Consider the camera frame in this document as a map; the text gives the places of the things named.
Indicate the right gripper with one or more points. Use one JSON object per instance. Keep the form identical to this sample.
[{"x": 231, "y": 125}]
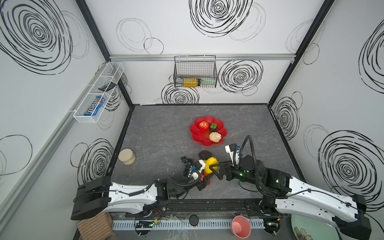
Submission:
[{"x": 222, "y": 171}]

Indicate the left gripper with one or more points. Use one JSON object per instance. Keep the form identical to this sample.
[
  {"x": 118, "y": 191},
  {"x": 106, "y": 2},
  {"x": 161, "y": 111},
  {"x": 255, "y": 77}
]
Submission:
[{"x": 198, "y": 181}]

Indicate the yellow lemon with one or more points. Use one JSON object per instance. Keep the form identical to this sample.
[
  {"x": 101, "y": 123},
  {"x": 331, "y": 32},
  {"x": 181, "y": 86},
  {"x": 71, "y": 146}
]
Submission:
[{"x": 209, "y": 162}]

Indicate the cream starfruit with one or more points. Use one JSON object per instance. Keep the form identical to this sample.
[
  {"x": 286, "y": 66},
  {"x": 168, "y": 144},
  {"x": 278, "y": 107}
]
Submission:
[{"x": 215, "y": 137}]

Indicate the red flower fruit bowl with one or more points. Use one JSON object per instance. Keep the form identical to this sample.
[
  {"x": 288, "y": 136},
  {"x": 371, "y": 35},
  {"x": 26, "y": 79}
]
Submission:
[{"x": 203, "y": 138}]

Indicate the dark mangosteen with green leaves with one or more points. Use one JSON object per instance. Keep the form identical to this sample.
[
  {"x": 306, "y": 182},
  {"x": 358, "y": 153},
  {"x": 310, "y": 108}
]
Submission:
[{"x": 213, "y": 127}]

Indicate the red apple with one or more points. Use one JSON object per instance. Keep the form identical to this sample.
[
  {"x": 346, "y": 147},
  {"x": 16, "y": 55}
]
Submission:
[{"x": 204, "y": 126}]

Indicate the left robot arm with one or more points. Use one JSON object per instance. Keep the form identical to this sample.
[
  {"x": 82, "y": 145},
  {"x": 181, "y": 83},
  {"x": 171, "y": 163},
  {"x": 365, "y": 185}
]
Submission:
[{"x": 102, "y": 195}]

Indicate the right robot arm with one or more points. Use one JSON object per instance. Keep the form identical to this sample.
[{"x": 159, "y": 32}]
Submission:
[{"x": 285, "y": 194}]

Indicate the dark avocado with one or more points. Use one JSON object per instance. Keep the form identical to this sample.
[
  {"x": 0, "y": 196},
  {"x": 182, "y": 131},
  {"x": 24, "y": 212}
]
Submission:
[{"x": 205, "y": 155}]

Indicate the dark grape bunch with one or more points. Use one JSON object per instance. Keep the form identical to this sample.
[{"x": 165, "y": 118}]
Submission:
[{"x": 189, "y": 165}]

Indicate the black round knob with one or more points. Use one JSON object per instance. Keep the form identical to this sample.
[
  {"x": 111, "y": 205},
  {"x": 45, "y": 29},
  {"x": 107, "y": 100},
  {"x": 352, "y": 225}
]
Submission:
[{"x": 193, "y": 220}]

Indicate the pink cup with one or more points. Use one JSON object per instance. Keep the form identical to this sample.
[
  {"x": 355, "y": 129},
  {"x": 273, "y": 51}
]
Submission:
[{"x": 241, "y": 227}]

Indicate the beige round container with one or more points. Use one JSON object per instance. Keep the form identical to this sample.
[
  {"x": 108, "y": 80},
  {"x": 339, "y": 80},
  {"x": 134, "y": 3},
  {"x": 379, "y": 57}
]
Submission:
[{"x": 127, "y": 157}]

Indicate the green bottle in basket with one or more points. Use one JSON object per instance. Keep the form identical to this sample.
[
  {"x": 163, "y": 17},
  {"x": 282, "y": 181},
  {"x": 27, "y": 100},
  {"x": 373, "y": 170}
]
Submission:
[{"x": 208, "y": 82}]

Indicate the yellow box in basket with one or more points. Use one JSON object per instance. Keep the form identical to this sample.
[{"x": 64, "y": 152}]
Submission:
[{"x": 190, "y": 82}]

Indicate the green floral plate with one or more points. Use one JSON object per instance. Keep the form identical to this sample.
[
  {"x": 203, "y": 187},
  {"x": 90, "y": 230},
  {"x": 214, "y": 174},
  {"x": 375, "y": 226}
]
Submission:
[{"x": 310, "y": 229}]

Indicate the brown woven mat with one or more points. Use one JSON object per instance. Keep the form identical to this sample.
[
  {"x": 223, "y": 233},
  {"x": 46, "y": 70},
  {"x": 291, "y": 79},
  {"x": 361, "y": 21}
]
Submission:
[{"x": 99, "y": 227}]

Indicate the blue candy packet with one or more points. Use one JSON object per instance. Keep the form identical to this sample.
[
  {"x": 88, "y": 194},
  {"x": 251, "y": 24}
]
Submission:
[{"x": 95, "y": 106}]

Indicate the black remote control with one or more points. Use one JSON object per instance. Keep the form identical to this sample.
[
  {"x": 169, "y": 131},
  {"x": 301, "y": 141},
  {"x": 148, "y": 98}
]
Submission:
[{"x": 107, "y": 87}]

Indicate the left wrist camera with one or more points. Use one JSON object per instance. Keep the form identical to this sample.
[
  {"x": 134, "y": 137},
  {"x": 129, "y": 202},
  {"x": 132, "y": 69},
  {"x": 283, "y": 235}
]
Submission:
[{"x": 198, "y": 169}]

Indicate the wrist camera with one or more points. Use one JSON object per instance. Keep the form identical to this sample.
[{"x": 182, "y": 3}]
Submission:
[
  {"x": 234, "y": 151},
  {"x": 198, "y": 169}
]

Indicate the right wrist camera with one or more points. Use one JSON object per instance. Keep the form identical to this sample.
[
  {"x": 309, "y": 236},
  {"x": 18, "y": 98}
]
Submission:
[{"x": 234, "y": 151}]

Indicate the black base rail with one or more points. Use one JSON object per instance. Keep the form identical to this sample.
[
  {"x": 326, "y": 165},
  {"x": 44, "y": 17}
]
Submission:
[{"x": 248, "y": 207}]

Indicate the white slotted cable duct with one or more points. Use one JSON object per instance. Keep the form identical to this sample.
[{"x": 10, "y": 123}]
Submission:
[{"x": 217, "y": 224}]

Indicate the black wire basket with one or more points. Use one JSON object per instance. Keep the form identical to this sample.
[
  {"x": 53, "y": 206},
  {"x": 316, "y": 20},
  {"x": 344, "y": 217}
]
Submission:
[{"x": 193, "y": 66}]

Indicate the white wire shelf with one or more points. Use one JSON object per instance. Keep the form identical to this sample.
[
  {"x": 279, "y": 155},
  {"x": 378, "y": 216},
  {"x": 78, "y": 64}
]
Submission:
[{"x": 109, "y": 72}]

